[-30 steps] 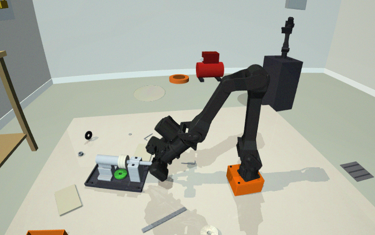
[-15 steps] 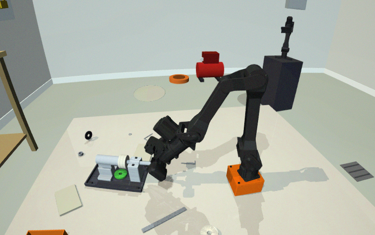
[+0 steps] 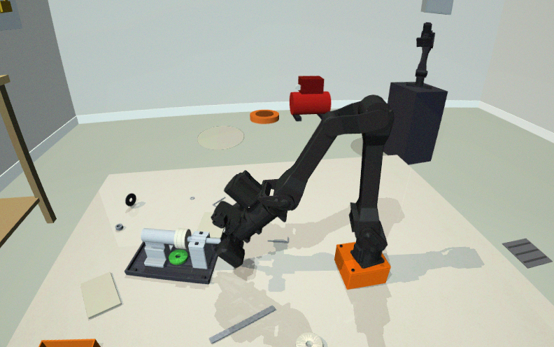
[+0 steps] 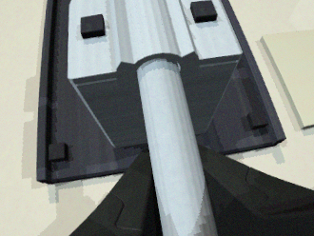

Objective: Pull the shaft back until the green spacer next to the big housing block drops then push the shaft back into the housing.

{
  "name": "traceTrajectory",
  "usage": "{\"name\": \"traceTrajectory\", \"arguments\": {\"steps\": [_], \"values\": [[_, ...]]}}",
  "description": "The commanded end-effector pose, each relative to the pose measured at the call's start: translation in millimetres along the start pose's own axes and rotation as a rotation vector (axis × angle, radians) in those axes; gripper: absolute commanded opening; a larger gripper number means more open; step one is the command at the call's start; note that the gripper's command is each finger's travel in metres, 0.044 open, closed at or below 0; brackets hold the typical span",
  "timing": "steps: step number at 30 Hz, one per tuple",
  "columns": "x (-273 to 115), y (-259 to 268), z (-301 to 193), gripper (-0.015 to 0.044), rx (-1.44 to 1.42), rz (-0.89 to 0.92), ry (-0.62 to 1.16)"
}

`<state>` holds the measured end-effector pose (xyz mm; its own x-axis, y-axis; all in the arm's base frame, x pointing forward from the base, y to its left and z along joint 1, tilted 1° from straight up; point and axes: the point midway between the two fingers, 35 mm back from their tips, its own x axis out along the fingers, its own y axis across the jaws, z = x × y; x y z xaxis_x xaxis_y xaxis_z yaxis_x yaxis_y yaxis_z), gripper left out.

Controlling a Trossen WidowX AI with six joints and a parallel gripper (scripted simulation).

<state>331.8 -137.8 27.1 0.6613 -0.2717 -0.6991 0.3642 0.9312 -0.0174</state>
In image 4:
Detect beige flat square plate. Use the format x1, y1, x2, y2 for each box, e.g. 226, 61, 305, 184
260, 29, 314, 129

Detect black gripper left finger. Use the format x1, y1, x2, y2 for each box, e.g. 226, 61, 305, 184
71, 148, 162, 236

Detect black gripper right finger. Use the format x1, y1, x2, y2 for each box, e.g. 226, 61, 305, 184
196, 144, 314, 236

